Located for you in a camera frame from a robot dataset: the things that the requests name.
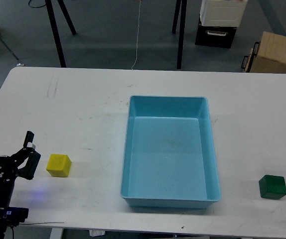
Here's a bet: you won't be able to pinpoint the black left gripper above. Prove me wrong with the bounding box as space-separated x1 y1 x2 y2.
0 131 41 207

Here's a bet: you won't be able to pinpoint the cardboard box with handles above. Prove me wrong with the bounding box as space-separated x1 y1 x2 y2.
241 31 286 74

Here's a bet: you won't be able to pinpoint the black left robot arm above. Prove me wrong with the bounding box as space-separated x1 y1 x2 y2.
0 131 41 239

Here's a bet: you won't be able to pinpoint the black trestle right legs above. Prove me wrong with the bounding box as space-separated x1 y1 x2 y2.
171 0 187 70

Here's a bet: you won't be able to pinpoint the yellow cube block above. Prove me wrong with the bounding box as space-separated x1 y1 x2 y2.
46 154 72 177

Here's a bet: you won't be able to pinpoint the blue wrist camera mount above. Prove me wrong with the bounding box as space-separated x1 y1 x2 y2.
0 207 29 227

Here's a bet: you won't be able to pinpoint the dark green cube block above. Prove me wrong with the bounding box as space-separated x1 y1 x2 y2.
259 175 286 200

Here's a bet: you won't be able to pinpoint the light blue plastic bin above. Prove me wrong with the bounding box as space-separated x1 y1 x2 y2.
121 96 221 209

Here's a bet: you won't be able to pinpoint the white hanging cord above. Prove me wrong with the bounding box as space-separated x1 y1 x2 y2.
131 0 142 71

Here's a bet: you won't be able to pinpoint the black trestle legs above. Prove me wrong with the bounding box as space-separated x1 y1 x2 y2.
44 0 77 68
171 0 187 70

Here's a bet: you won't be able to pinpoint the black trestle left legs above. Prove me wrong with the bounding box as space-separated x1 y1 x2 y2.
44 0 77 68

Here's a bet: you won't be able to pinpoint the black storage box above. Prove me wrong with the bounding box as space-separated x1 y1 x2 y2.
195 21 237 49

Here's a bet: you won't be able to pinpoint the white storage box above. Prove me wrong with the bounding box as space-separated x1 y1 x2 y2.
200 0 248 27

